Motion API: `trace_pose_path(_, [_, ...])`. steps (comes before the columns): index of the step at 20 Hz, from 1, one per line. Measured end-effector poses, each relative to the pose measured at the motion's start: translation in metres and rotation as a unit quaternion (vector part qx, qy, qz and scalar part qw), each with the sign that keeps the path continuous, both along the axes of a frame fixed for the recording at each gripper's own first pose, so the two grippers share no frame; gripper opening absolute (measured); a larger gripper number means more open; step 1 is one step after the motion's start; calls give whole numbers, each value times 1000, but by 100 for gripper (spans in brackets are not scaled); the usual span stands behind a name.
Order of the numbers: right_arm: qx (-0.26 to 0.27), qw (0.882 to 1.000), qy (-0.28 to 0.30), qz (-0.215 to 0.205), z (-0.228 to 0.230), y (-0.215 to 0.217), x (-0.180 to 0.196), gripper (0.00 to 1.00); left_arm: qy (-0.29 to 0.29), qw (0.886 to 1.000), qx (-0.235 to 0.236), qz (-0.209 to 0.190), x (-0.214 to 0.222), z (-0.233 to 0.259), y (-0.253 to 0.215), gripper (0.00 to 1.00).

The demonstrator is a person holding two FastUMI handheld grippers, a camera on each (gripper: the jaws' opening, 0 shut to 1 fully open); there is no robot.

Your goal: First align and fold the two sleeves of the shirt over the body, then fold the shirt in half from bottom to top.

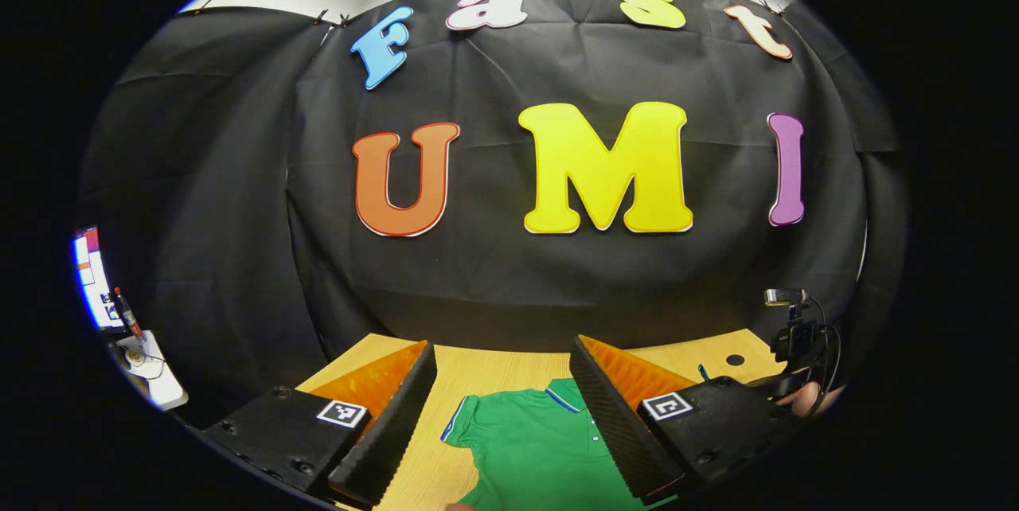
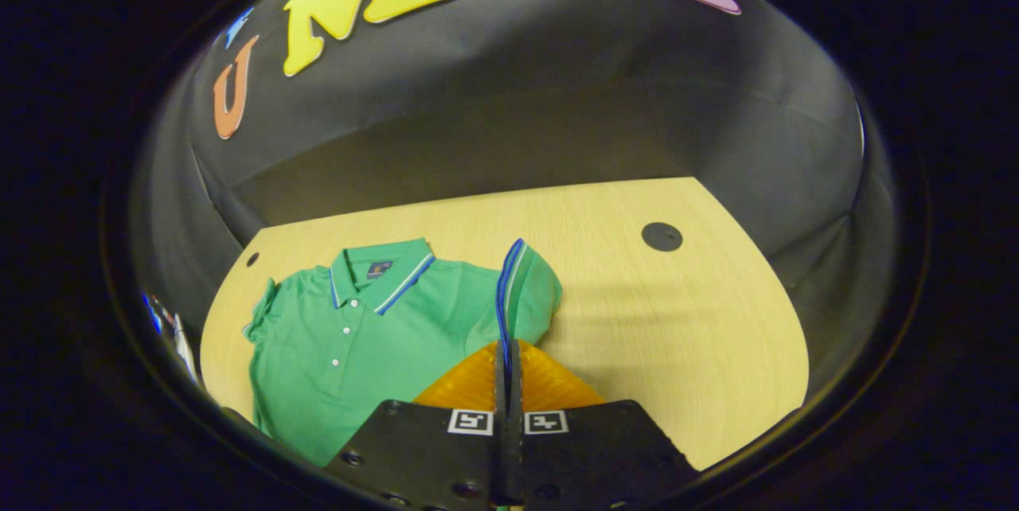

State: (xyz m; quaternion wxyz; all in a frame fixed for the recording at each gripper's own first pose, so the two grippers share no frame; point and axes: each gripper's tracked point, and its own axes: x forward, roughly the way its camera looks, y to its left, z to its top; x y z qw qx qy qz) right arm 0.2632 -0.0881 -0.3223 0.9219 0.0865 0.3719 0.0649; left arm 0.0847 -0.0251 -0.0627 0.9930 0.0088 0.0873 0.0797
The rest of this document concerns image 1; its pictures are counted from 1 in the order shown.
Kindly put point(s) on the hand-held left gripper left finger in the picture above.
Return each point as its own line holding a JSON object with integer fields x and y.
{"x": 394, "y": 427}

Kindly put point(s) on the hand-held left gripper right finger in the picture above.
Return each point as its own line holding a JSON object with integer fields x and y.
{"x": 613, "y": 423}

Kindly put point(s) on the green T-shirt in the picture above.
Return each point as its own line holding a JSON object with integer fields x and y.
{"x": 533, "y": 447}

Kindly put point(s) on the black backdrop cloth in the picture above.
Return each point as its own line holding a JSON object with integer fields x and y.
{"x": 493, "y": 280}

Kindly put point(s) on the computer screen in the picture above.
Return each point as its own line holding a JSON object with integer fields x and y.
{"x": 91, "y": 280}

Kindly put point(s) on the black camera on stand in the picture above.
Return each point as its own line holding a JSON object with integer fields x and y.
{"x": 796, "y": 340}

